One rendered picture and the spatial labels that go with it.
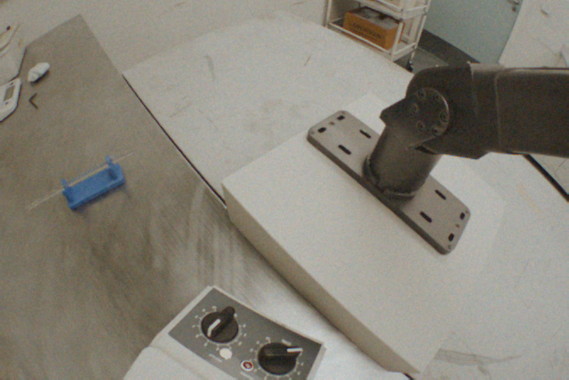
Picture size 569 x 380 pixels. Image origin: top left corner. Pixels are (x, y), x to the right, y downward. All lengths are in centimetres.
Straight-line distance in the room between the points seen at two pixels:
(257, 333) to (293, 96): 37
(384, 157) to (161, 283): 27
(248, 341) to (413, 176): 20
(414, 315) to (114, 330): 31
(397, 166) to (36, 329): 47
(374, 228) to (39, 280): 43
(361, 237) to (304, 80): 34
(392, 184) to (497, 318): 25
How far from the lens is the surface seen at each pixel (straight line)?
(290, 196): 26
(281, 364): 25
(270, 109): 46
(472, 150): 20
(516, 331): 45
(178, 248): 34
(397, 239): 27
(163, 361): 23
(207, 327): 24
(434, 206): 30
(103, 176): 43
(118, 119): 52
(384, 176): 27
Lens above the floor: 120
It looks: 52 degrees down
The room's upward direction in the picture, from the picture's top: 4 degrees clockwise
